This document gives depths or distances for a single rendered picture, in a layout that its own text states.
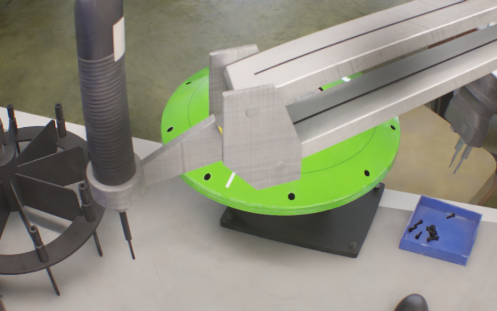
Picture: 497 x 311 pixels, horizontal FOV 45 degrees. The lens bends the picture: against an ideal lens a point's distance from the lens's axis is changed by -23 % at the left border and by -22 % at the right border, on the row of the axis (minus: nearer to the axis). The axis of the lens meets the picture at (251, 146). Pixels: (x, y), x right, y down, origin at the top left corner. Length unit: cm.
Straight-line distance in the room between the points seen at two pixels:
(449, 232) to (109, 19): 70
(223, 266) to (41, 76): 225
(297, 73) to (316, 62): 2
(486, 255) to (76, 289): 62
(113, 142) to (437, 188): 111
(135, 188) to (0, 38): 313
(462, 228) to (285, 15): 238
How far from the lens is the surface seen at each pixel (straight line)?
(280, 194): 85
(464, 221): 106
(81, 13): 45
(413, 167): 158
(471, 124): 92
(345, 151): 88
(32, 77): 313
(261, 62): 53
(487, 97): 91
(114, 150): 52
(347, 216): 102
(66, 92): 295
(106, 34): 46
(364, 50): 51
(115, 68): 48
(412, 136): 166
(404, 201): 107
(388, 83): 56
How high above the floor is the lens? 166
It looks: 40 degrees down
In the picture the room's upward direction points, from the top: 1 degrees counter-clockwise
